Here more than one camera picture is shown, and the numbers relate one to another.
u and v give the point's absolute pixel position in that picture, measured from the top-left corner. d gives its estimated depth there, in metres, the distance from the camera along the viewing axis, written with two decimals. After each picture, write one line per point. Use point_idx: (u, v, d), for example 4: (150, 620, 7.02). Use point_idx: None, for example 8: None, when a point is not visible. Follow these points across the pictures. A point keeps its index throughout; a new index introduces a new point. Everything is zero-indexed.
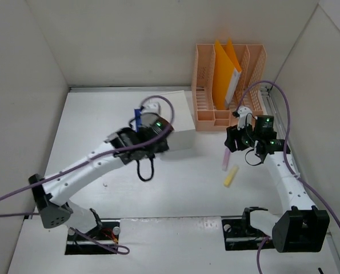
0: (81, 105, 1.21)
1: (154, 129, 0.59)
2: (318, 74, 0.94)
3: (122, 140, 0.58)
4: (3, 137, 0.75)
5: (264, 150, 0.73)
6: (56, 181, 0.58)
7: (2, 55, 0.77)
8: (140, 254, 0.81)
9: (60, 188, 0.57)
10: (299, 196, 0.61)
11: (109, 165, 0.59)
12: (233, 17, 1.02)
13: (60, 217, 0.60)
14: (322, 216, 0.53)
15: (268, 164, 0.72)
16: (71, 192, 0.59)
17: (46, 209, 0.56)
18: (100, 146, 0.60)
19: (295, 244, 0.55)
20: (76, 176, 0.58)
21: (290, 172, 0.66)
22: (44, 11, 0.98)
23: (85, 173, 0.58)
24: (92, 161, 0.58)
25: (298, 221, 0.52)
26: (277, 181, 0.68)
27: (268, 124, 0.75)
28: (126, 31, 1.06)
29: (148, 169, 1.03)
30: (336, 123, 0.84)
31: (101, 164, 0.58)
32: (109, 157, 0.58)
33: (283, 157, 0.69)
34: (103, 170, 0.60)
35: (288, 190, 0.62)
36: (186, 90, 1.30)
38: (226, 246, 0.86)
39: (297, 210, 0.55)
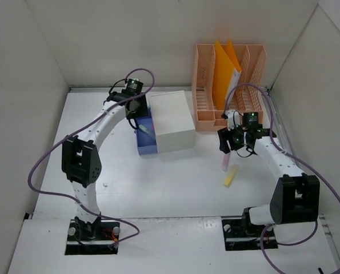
0: (81, 105, 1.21)
1: (131, 86, 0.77)
2: (318, 74, 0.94)
3: (119, 97, 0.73)
4: (3, 138, 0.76)
5: (252, 139, 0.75)
6: (88, 132, 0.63)
7: (1, 55, 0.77)
8: (139, 253, 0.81)
9: (94, 135, 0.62)
10: (289, 166, 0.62)
11: (119, 115, 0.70)
12: (233, 17, 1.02)
13: (96, 167, 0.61)
14: (312, 180, 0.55)
15: (258, 150, 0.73)
16: (100, 140, 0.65)
17: (94, 152, 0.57)
18: (105, 105, 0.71)
19: (292, 213, 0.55)
20: (102, 125, 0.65)
21: (277, 149, 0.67)
22: (44, 11, 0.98)
23: (107, 121, 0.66)
24: (108, 111, 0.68)
25: (292, 187, 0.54)
26: (268, 161, 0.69)
27: (253, 118, 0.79)
28: (126, 31, 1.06)
29: (148, 169, 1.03)
30: (336, 123, 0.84)
31: (116, 112, 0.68)
32: (118, 107, 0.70)
33: (270, 139, 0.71)
34: (115, 122, 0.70)
35: (279, 162, 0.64)
36: (186, 90, 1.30)
38: (226, 247, 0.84)
39: (289, 177, 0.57)
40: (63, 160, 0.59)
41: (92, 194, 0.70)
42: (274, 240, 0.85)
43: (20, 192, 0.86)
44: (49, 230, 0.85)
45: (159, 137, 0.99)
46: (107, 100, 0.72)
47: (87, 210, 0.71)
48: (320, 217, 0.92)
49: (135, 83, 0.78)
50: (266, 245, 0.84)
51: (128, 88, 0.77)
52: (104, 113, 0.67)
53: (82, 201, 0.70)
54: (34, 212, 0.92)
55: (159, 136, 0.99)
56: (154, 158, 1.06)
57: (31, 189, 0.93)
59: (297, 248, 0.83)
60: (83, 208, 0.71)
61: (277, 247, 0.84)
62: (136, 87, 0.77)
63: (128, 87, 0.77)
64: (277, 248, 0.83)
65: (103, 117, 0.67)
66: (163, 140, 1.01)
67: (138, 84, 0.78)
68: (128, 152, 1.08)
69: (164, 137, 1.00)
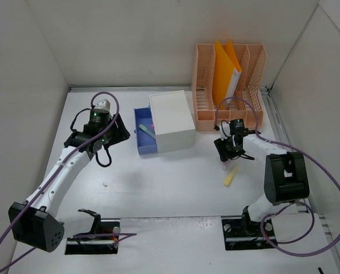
0: (81, 105, 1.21)
1: (94, 120, 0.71)
2: (318, 74, 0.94)
3: (79, 139, 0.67)
4: (3, 137, 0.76)
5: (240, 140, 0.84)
6: (40, 194, 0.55)
7: (1, 55, 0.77)
8: (139, 253, 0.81)
9: (47, 197, 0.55)
10: (274, 149, 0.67)
11: (79, 162, 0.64)
12: (233, 17, 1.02)
13: (58, 232, 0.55)
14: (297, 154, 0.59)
15: (246, 146, 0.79)
16: (59, 198, 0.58)
17: (48, 220, 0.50)
18: (63, 152, 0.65)
19: (286, 188, 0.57)
20: (57, 182, 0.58)
21: (262, 140, 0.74)
22: (44, 11, 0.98)
23: (64, 176, 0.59)
24: (66, 162, 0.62)
25: (279, 161, 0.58)
26: (256, 152, 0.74)
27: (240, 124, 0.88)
28: (126, 31, 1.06)
29: (148, 168, 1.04)
30: (337, 123, 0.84)
31: (74, 162, 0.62)
32: (77, 155, 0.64)
33: (255, 135, 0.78)
34: (75, 172, 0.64)
35: (265, 148, 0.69)
36: (186, 90, 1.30)
38: (226, 246, 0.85)
39: (275, 154, 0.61)
40: (15, 232, 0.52)
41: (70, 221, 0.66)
42: (274, 240, 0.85)
43: (20, 191, 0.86)
44: None
45: (159, 137, 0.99)
46: (64, 146, 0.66)
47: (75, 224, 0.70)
48: (320, 216, 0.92)
49: (98, 116, 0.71)
50: (267, 245, 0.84)
51: (91, 123, 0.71)
52: (60, 166, 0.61)
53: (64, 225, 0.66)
54: None
55: (159, 136, 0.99)
56: (155, 158, 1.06)
57: (31, 189, 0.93)
59: (297, 248, 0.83)
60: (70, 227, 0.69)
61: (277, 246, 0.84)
62: (100, 121, 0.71)
63: (91, 121, 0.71)
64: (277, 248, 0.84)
65: (59, 171, 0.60)
66: (163, 140, 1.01)
67: (102, 116, 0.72)
68: (128, 152, 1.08)
69: (164, 137, 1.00)
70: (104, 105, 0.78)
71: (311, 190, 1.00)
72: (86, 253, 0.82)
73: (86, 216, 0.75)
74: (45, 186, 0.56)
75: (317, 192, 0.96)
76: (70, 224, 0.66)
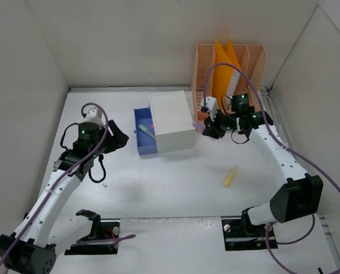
0: (81, 105, 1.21)
1: (83, 137, 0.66)
2: (318, 74, 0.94)
3: (69, 160, 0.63)
4: (3, 137, 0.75)
5: (249, 124, 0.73)
6: (28, 224, 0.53)
7: (2, 55, 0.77)
8: (140, 253, 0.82)
9: (36, 228, 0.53)
10: (291, 166, 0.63)
11: (70, 186, 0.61)
12: (233, 17, 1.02)
13: (48, 260, 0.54)
14: (316, 182, 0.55)
15: (254, 138, 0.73)
16: (49, 226, 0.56)
17: (36, 252, 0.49)
18: (52, 177, 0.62)
19: (295, 213, 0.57)
20: (46, 210, 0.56)
21: (277, 144, 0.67)
22: (44, 11, 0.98)
23: (53, 204, 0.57)
24: (55, 189, 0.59)
25: (295, 192, 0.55)
26: (266, 154, 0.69)
27: (244, 100, 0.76)
28: (126, 31, 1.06)
29: (148, 169, 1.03)
30: (337, 123, 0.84)
31: (63, 188, 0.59)
32: (67, 179, 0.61)
33: (267, 130, 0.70)
34: (66, 196, 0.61)
35: (280, 161, 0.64)
36: (186, 90, 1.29)
38: (226, 247, 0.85)
39: (293, 182, 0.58)
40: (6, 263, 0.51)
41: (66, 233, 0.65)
42: (274, 240, 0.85)
43: (20, 191, 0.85)
44: None
45: (159, 137, 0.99)
46: (54, 169, 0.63)
47: (78, 228, 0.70)
48: (320, 217, 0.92)
49: (86, 133, 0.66)
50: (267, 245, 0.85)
51: (80, 141, 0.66)
52: (48, 194, 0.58)
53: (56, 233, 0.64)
54: None
55: (159, 136, 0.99)
56: (154, 158, 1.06)
57: (31, 189, 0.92)
59: (297, 248, 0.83)
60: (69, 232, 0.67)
61: (277, 247, 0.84)
62: (89, 138, 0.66)
63: (80, 139, 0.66)
64: (277, 248, 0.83)
65: (47, 199, 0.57)
66: (163, 140, 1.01)
67: (91, 133, 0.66)
68: (128, 152, 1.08)
69: (164, 137, 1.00)
70: (94, 116, 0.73)
71: None
72: (86, 253, 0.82)
73: (85, 220, 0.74)
74: (34, 216, 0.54)
75: None
76: (66, 238, 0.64)
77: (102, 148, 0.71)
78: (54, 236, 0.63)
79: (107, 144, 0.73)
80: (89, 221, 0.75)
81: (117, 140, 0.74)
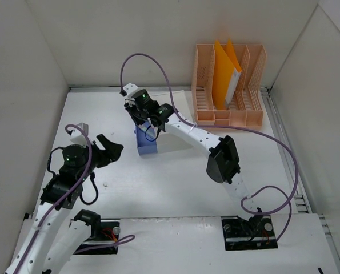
0: (80, 105, 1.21)
1: (70, 164, 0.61)
2: (318, 75, 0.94)
3: (57, 189, 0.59)
4: (3, 137, 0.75)
5: (160, 121, 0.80)
6: (19, 264, 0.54)
7: (2, 55, 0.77)
8: (140, 252, 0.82)
9: (27, 268, 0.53)
10: (207, 138, 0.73)
11: (59, 220, 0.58)
12: (233, 17, 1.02)
13: None
14: (228, 141, 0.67)
15: (170, 130, 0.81)
16: (42, 261, 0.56)
17: None
18: (39, 211, 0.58)
19: (228, 170, 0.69)
20: (35, 249, 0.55)
21: (188, 126, 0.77)
22: (44, 11, 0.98)
23: (42, 242, 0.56)
24: (42, 225, 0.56)
25: (219, 154, 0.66)
26: (185, 138, 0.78)
27: (146, 99, 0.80)
28: (126, 32, 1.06)
29: (148, 169, 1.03)
30: (337, 123, 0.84)
31: (51, 223, 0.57)
32: (55, 213, 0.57)
33: (176, 118, 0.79)
34: (56, 228, 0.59)
35: (198, 138, 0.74)
36: (186, 90, 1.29)
38: (226, 246, 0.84)
39: (214, 149, 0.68)
40: None
41: (62, 253, 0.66)
42: (274, 240, 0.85)
43: (20, 191, 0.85)
44: None
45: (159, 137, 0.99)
46: (42, 201, 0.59)
47: (76, 239, 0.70)
48: (320, 217, 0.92)
49: (71, 160, 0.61)
50: (267, 246, 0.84)
51: (67, 167, 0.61)
52: (36, 231, 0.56)
53: (50, 254, 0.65)
54: (33, 213, 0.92)
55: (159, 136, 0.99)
56: (154, 158, 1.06)
57: (31, 189, 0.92)
59: (298, 248, 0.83)
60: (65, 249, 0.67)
61: (277, 247, 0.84)
62: (76, 164, 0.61)
63: (66, 165, 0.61)
64: (277, 248, 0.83)
65: (36, 236, 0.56)
66: None
67: (76, 158, 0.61)
68: (128, 152, 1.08)
69: None
70: (80, 135, 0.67)
71: (311, 190, 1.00)
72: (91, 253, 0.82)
73: (82, 225, 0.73)
74: (24, 256, 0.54)
75: (317, 192, 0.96)
76: (64, 256, 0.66)
77: (94, 164, 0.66)
78: (50, 258, 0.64)
79: (99, 160, 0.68)
80: (89, 228, 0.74)
81: (109, 155, 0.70)
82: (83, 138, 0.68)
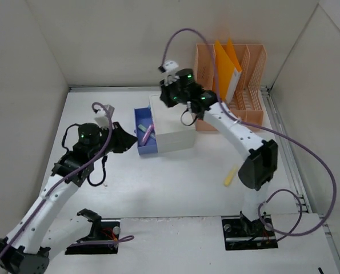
0: (80, 105, 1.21)
1: (83, 141, 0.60)
2: (319, 74, 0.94)
3: (69, 165, 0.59)
4: (4, 137, 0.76)
5: (200, 108, 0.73)
6: (21, 231, 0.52)
7: (2, 55, 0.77)
8: (140, 252, 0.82)
9: (28, 236, 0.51)
10: (248, 138, 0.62)
11: (67, 192, 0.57)
12: (234, 17, 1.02)
13: (40, 265, 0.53)
14: (274, 146, 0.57)
15: (209, 120, 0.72)
16: (43, 232, 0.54)
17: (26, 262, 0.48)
18: (48, 181, 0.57)
19: (263, 177, 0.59)
20: (40, 218, 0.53)
21: (231, 120, 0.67)
22: (44, 11, 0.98)
23: (47, 212, 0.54)
24: (49, 196, 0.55)
25: (259, 157, 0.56)
26: (223, 132, 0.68)
27: (190, 80, 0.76)
28: (126, 31, 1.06)
29: (149, 169, 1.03)
30: (337, 123, 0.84)
31: (59, 195, 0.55)
32: (63, 186, 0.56)
33: (219, 108, 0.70)
34: (63, 202, 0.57)
35: (238, 136, 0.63)
36: None
38: (226, 246, 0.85)
39: (253, 150, 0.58)
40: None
41: (63, 237, 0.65)
42: (274, 240, 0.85)
43: (20, 191, 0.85)
44: None
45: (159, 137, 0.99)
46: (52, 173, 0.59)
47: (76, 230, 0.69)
48: (320, 217, 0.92)
49: (86, 137, 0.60)
50: (266, 245, 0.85)
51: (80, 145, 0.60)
52: (43, 200, 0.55)
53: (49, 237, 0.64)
54: None
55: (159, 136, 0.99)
56: (154, 158, 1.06)
57: (31, 189, 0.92)
59: (298, 248, 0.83)
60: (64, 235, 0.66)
61: (277, 247, 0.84)
62: (90, 142, 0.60)
63: (80, 142, 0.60)
64: (277, 248, 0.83)
65: (41, 206, 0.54)
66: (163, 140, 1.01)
67: (92, 137, 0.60)
68: (128, 152, 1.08)
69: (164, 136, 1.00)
70: (104, 116, 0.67)
71: (311, 190, 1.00)
72: (86, 252, 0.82)
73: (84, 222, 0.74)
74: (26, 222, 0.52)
75: (317, 192, 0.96)
76: (63, 241, 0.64)
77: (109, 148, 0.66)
78: (50, 238, 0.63)
79: (115, 145, 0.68)
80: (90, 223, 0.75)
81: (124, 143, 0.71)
82: (106, 120, 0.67)
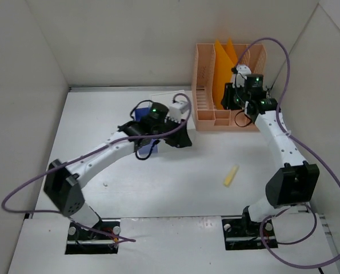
0: (80, 105, 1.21)
1: (152, 116, 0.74)
2: (319, 73, 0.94)
3: (133, 130, 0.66)
4: (3, 137, 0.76)
5: (255, 111, 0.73)
6: (79, 163, 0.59)
7: (2, 54, 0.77)
8: (140, 252, 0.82)
9: (84, 168, 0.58)
10: (290, 153, 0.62)
11: (124, 150, 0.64)
12: (234, 17, 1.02)
13: (77, 202, 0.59)
14: (312, 169, 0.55)
15: (258, 124, 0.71)
16: (94, 172, 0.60)
17: (75, 189, 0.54)
18: (114, 135, 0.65)
19: (290, 197, 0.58)
20: (98, 158, 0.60)
21: (282, 131, 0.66)
22: (44, 10, 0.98)
23: (105, 157, 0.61)
24: (112, 144, 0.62)
25: (292, 176, 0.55)
26: (268, 140, 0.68)
27: (257, 83, 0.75)
28: (126, 31, 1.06)
29: (149, 169, 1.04)
30: (338, 123, 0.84)
31: (119, 148, 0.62)
32: (125, 142, 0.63)
33: (274, 116, 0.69)
34: (118, 156, 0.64)
35: (280, 148, 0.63)
36: (186, 90, 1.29)
38: (226, 246, 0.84)
39: (290, 166, 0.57)
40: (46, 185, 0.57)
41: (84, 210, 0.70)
42: (274, 240, 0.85)
43: (20, 191, 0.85)
44: (49, 230, 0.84)
45: None
46: (119, 129, 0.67)
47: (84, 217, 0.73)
48: (320, 217, 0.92)
49: (156, 112, 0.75)
50: (267, 245, 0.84)
51: (149, 117, 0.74)
52: (106, 145, 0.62)
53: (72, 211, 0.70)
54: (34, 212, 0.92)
55: None
56: (155, 158, 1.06)
57: (31, 189, 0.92)
59: (298, 248, 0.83)
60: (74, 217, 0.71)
61: (277, 247, 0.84)
62: (157, 117, 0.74)
63: (149, 116, 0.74)
64: (277, 248, 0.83)
65: (103, 149, 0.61)
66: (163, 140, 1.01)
67: (160, 114, 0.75)
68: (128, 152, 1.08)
69: None
70: (176, 108, 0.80)
71: None
72: (86, 252, 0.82)
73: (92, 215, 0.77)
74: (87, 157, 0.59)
75: (317, 192, 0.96)
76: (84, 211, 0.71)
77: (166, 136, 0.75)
78: None
79: None
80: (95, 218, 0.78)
81: None
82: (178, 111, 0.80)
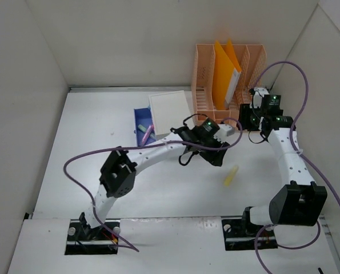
0: (80, 105, 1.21)
1: (206, 128, 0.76)
2: (319, 73, 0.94)
3: (186, 135, 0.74)
4: (3, 137, 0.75)
5: (268, 127, 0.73)
6: (138, 154, 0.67)
7: (2, 54, 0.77)
8: (140, 252, 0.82)
9: (142, 159, 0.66)
10: (299, 172, 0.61)
11: (177, 151, 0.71)
12: (234, 17, 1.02)
13: (127, 188, 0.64)
14: (320, 192, 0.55)
15: (271, 140, 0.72)
16: (147, 164, 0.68)
17: (131, 175, 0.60)
18: (171, 136, 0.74)
19: (292, 217, 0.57)
20: (154, 153, 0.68)
21: (293, 149, 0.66)
22: (44, 11, 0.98)
23: (160, 153, 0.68)
24: (168, 144, 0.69)
25: (297, 194, 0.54)
26: (278, 156, 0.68)
27: (274, 102, 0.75)
28: (126, 31, 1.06)
29: (149, 169, 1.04)
30: (337, 123, 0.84)
31: (173, 148, 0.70)
32: (179, 145, 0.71)
33: (287, 133, 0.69)
34: (170, 155, 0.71)
35: (290, 166, 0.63)
36: (186, 90, 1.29)
38: (226, 246, 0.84)
39: (296, 184, 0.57)
40: (105, 165, 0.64)
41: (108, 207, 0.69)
42: (274, 241, 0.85)
43: (20, 191, 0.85)
44: (49, 230, 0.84)
45: None
46: (174, 131, 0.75)
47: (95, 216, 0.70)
48: (320, 217, 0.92)
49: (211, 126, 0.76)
50: (266, 245, 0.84)
51: (201, 128, 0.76)
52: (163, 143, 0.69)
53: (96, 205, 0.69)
54: (33, 212, 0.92)
55: None
56: None
57: (30, 189, 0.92)
59: (298, 248, 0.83)
60: (94, 210, 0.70)
61: (277, 248, 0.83)
62: (210, 131, 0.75)
63: (202, 127, 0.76)
64: (277, 248, 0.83)
65: (160, 146, 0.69)
66: None
67: (214, 128, 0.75)
68: None
69: None
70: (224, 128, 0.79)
71: None
72: (87, 253, 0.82)
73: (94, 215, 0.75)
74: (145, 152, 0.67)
75: None
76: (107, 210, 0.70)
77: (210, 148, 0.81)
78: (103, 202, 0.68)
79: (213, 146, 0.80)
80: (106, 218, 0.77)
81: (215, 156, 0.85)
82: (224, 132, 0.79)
